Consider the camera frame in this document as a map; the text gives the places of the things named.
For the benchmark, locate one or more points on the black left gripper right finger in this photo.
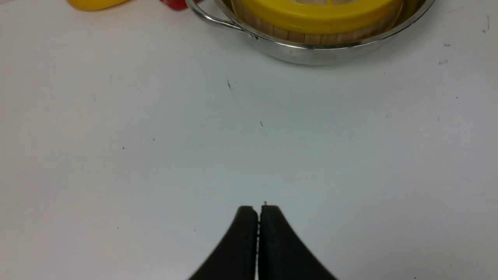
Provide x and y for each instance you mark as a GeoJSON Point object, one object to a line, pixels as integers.
{"type": "Point", "coordinates": [281, 253]}

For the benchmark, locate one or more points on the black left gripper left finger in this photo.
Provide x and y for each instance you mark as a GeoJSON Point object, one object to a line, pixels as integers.
{"type": "Point", "coordinates": [234, 258]}

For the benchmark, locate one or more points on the yellow rimmed bamboo steamer basket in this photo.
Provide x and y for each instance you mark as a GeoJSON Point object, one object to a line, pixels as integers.
{"type": "Point", "coordinates": [315, 39]}

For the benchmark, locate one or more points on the yellow rimmed bamboo steamer lid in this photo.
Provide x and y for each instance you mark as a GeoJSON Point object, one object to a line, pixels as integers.
{"type": "Point", "coordinates": [321, 19]}

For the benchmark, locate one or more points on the stainless steel pot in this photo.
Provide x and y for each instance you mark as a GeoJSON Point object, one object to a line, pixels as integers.
{"type": "Point", "coordinates": [306, 54]}

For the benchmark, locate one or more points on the red bell pepper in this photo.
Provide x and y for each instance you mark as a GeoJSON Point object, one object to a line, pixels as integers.
{"type": "Point", "coordinates": [175, 5]}

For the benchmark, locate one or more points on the yellow banana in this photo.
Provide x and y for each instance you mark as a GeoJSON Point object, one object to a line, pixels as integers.
{"type": "Point", "coordinates": [94, 5]}

